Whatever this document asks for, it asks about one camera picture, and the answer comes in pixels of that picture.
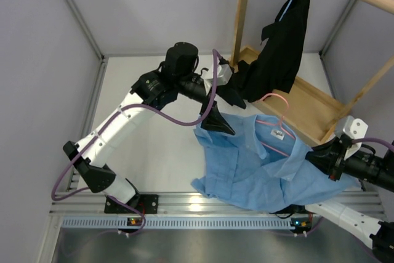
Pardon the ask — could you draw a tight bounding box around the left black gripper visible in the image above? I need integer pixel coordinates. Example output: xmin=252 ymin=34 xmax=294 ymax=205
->
xmin=176 ymin=67 xmax=246 ymax=134

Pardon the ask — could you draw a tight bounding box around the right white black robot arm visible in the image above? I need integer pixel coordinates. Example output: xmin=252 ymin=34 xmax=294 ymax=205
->
xmin=286 ymin=141 xmax=393 ymax=262

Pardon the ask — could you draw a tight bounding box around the light blue shirt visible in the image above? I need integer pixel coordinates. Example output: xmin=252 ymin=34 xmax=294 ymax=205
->
xmin=191 ymin=114 xmax=359 ymax=212

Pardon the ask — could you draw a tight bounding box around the wooden clothes rack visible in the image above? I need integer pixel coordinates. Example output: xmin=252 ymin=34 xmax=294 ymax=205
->
xmin=230 ymin=0 xmax=393 ymax=145

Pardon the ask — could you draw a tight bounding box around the grey slotted cable duct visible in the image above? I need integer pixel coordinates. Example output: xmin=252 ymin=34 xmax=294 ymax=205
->
xmin=62 ymin=216 xmax=312 ymax=230

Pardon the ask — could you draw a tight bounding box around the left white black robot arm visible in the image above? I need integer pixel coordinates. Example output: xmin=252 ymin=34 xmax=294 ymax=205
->
xmin=63 ymin=42 xmax=246 ymax=213

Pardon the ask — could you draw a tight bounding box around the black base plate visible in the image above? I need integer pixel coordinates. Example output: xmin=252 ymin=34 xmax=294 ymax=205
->
xmin=104 ymin=194 xmax=159 ymax=214
xmin=270 ymin=204 xmax=308 ymax=219

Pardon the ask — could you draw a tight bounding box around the aluminium mounting rail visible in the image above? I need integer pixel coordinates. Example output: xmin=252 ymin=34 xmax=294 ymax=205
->
xmin=49 ymin=191 xmax=385 ymax=216

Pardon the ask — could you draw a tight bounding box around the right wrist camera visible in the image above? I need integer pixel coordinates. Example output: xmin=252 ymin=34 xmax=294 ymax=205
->
xmin=334 ymin=115 xmax=368 ymax=160

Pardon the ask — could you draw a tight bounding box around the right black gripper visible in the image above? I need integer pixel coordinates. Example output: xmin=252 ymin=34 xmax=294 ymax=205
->
xmin=298 ymin=135 xmax=394 ymax=192

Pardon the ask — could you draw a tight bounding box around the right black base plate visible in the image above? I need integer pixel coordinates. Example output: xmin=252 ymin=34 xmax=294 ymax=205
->
xmin=270 ymin=204 xmax=308 ymax=219

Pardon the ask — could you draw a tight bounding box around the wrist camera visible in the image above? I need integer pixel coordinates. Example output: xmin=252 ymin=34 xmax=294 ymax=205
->
xmin=201 ymin=64 xmax=233 ymax=92
xmin=334 ymin=115 xmax=368 ymax=160

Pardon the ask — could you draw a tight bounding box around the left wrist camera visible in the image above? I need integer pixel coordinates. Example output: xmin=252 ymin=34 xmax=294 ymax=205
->
xmin=201 ymin=64 xmax=233 ymax=92

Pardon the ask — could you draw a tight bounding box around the black shirt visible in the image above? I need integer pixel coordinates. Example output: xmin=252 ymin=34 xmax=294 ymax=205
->
xmin=225 ymin=0 xmax=310 ymax=103

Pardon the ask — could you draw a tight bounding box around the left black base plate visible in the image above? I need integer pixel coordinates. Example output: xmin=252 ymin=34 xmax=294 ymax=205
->
xmin=104 ymin=194 xmax=159 ymax=214

